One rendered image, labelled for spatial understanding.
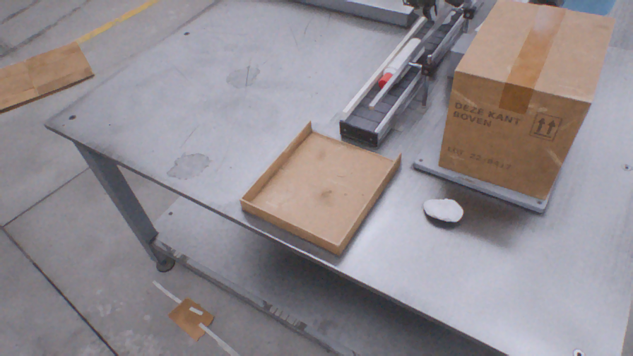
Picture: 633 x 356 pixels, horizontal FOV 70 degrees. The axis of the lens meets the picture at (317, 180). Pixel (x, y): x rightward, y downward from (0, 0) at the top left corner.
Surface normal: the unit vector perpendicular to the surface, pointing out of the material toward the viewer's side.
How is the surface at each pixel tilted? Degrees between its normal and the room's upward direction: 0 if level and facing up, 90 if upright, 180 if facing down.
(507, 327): 0
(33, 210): 0
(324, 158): 0
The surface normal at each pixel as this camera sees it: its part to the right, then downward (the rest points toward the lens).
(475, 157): -0.49, 0.68
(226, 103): -0.08, -0.66
